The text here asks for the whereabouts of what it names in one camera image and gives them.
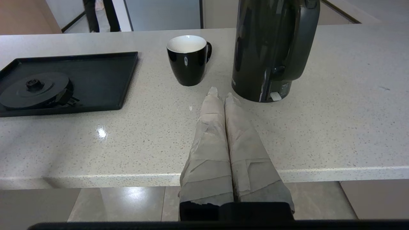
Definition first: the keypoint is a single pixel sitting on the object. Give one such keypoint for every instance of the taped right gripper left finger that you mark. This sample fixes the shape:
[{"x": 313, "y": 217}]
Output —
[{"x": 209, "y": 153}]

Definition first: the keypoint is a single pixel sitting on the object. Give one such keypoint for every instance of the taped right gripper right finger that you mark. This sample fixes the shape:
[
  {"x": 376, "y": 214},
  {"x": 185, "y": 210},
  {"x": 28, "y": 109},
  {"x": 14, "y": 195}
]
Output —
[{"x": 252, "y": 159}]

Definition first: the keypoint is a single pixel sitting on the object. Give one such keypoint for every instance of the black mug white inside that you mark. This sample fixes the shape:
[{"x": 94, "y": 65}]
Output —
[{"x": 188, "y": 67}]

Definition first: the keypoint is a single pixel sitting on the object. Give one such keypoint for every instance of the black electric kettle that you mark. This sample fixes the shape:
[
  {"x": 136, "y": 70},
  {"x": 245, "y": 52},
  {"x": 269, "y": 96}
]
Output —
[{"x": 262, "y": 48}]

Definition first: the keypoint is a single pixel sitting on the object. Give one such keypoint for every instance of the round black kettle base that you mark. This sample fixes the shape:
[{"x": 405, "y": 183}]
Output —
[{"x": 32, "y": 92}]

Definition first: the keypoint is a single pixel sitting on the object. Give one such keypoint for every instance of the black rectangular serving tray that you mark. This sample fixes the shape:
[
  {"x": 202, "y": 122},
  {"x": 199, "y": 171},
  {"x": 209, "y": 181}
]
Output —
[{"x": 102, "y": 76}]

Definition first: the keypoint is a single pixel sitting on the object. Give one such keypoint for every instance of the person in smiley white t-shirt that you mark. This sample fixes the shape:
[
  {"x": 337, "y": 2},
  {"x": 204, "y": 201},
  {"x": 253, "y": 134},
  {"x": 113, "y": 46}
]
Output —
[{"x": 110, "y": 16}]

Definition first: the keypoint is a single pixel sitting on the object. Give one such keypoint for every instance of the light wooden door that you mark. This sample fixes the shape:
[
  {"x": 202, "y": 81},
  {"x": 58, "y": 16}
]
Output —
[{"x": 22, "y": 16}]

